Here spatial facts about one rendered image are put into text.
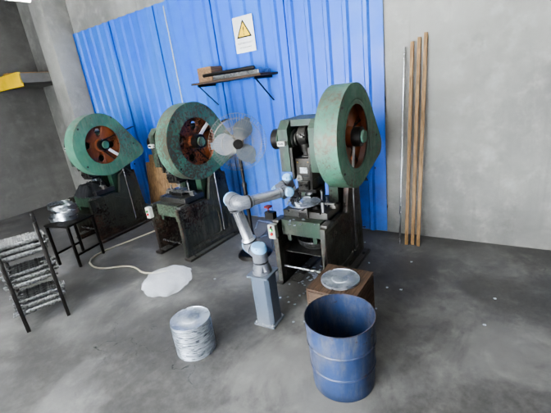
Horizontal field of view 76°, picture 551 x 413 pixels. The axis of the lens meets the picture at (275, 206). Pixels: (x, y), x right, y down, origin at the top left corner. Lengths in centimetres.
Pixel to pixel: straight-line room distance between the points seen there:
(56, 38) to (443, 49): 596
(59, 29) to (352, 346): 677
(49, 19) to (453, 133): 635
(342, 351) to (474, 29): 296
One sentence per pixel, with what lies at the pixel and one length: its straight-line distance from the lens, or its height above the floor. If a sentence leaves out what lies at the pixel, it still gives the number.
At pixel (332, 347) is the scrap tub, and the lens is 208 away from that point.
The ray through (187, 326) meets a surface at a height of 26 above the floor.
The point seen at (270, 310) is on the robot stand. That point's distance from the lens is 284.
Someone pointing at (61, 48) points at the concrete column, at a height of 282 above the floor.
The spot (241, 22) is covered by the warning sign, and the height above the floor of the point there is 255.
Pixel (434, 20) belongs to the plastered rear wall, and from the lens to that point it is 391.
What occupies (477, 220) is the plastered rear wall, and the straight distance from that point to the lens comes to 414.
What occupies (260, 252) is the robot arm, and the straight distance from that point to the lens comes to 262.
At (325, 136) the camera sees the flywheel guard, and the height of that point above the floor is 141.
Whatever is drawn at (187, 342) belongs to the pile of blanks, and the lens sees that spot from 271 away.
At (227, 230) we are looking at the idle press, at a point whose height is 9.
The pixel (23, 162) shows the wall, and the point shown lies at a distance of 866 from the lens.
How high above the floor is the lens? 178
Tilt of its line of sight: 19 degrees down
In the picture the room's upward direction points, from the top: 7 degrees counter-clockwise
